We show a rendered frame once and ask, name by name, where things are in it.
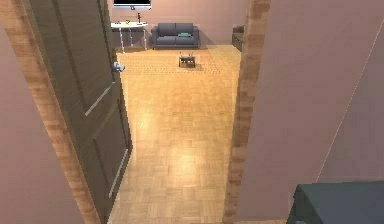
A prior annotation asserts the dark brown room door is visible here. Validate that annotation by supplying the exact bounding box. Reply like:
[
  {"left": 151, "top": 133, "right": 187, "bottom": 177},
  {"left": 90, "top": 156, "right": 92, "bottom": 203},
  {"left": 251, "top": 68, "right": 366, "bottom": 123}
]
[{"left": 21, "top": 0, "right": 134, "bottom": 224}]

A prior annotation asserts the dark teal cabinet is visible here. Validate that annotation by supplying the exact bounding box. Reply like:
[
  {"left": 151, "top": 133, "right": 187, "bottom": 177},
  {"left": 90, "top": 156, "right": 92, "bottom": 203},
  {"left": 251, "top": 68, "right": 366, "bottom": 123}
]
[{"left": 285, "top": 180, "right": 384, "bottom": 224}]

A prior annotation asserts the dark armchair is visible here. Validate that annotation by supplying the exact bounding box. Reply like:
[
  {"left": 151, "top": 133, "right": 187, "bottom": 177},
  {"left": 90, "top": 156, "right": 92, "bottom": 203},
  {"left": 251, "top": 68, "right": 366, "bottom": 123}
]
[{"left": 231, "top": 25, "right": 246, "bottom": 53}]

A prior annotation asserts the black television set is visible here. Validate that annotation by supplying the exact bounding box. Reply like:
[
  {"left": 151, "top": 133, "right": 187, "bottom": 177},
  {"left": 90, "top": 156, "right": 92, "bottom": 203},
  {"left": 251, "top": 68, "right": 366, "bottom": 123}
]
[{"left": 113, "top": 0, "right": 153, "bottom": 11}]

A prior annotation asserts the small wooden coffee table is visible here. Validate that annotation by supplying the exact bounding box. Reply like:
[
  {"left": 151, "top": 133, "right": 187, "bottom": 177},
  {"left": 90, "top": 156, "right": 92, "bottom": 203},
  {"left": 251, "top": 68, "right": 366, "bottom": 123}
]
[{"left": 178, "top": 51, "right": 197, "bottom": 69}]

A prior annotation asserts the white table with metal legs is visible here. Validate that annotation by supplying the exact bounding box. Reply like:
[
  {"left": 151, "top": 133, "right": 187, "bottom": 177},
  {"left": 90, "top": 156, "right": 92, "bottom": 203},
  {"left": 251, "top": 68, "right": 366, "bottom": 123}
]
[{"left": 110, "top": 21, "right": 149, "bottom": 54}]

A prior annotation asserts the dark grey sofa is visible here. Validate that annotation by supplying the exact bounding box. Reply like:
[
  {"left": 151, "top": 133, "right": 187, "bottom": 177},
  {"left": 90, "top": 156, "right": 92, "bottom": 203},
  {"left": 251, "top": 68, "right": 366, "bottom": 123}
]
[{"left": 150, "top": 22, "right": 201, "bottom": 51}]

